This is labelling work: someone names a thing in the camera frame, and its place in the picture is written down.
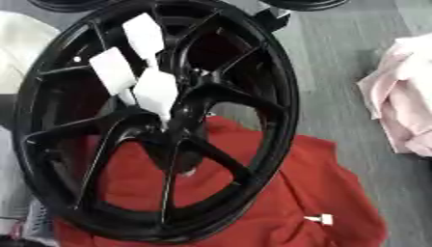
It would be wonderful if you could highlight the black spoked wheel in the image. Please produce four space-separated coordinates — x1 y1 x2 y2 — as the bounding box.
12 0 303 244

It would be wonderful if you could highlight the black round wheel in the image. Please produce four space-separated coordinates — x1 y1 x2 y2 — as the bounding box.
257 0 351 13
25 0 115 14

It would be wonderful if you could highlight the pink cloth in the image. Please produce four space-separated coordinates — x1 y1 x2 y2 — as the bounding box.
356 32 432 158

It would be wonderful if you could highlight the white cloth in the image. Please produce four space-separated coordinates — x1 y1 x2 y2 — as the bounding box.
0 11 63 96

